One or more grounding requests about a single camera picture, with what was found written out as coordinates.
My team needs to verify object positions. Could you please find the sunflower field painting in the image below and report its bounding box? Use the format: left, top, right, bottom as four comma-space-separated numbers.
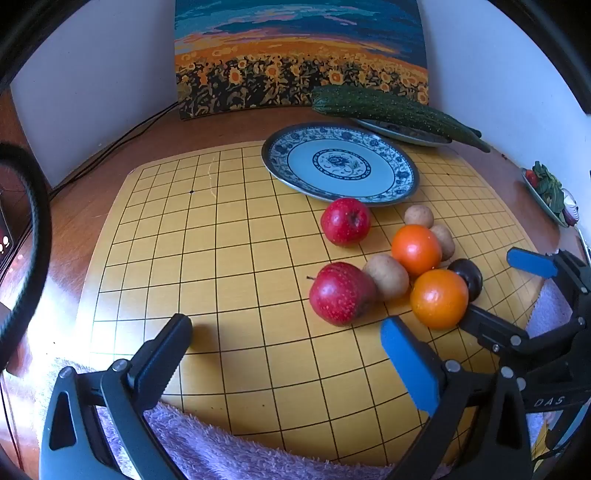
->
174, 0, 430, 121

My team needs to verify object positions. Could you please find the dark purple plum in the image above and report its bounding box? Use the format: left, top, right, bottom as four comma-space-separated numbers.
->
447, 258, 484, 302

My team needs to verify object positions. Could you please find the green leafy vegetable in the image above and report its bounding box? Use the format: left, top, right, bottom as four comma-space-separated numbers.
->
532, 161, 566, 214

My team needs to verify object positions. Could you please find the yellow grid game board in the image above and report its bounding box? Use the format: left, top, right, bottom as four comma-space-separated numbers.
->
75, 142, 543, 467

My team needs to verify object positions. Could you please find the blue rimmed plate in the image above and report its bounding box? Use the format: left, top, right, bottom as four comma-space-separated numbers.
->
348, 117, 453, 148

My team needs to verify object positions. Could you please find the red apple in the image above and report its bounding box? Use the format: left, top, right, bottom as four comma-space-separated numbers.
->
307, 261, 377, 328
320, 198, 372, 247

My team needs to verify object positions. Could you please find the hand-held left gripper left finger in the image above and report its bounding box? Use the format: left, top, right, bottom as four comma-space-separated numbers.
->
39, 314, 193, 480

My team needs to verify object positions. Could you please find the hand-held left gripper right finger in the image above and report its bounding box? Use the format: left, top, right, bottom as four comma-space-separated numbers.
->
381, 316, 532, 480

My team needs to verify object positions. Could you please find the orange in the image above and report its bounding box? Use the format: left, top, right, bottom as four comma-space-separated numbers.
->
391, 224, 443, 277
410, 269, 470, 330

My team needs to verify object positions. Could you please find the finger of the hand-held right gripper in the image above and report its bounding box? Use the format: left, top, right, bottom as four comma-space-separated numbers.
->
457, 305, 583, 361
506, 247, 591, 324

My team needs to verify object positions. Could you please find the black ribbed ring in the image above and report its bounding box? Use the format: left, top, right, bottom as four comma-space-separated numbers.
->
0, 143, 52, 370

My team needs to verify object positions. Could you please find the small green dish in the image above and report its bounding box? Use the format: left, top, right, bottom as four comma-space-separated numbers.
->
522, 167, 571, 228

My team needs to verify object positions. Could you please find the purple fluffy towel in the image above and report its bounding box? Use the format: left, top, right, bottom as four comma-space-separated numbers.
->
34, 279, 573, 480

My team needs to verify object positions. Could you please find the purple onion slice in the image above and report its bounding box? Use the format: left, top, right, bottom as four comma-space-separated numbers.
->
561, 188, 579, 227

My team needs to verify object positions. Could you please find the blue white patterned plate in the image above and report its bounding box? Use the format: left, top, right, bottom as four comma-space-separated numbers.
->
261, 122, 420, 207

